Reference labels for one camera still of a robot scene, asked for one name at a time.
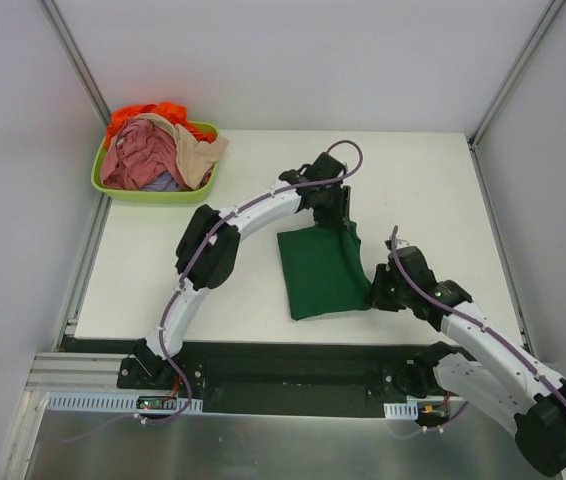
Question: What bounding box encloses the aluminium frame post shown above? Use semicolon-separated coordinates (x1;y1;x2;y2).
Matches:
466;0;566;353
38;1;111;352

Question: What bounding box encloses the left aluminium frame post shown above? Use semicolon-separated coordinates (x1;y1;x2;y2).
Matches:
38;1;111;352

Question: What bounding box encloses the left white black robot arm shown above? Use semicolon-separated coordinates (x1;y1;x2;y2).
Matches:
133;152;356;389

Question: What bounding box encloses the aluminium front rail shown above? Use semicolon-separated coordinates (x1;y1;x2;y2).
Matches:
27;351;134;391

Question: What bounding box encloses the white slotted cable duct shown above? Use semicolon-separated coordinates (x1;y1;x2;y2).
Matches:
47;392;203;415
383;401;419;421

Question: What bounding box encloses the pink t shirt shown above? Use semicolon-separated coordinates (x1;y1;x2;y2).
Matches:
100;117;213;191

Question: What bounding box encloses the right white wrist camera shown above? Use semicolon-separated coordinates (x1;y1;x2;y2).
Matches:
385;239;411;252

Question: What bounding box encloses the lavender t shirt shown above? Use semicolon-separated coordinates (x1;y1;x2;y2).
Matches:
141;171;182;193

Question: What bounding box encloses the right aluminium frame post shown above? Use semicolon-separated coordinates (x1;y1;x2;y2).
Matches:
466;0;566;353

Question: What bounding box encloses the lime green plastic basket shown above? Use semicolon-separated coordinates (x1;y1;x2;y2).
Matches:
91;124;220;204

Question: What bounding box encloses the orange t shirt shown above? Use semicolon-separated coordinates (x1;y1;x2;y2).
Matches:
104;102;218;149

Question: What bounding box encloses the dark green t shirt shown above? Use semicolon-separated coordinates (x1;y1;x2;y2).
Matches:
277;221;371;321

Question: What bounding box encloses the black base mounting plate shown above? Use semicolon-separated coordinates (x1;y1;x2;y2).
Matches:
60;337;450;418

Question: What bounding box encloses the left white slotted cable duct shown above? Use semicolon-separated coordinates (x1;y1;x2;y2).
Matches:
47;392;203;415

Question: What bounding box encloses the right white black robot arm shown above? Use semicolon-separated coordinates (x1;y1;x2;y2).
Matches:
367;240;566;477

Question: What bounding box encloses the beige t shirt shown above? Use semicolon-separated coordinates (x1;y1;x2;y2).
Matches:
136;113;229;190

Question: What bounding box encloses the right white slotted cable duct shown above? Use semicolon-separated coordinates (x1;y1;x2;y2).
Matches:
383;401;419;421

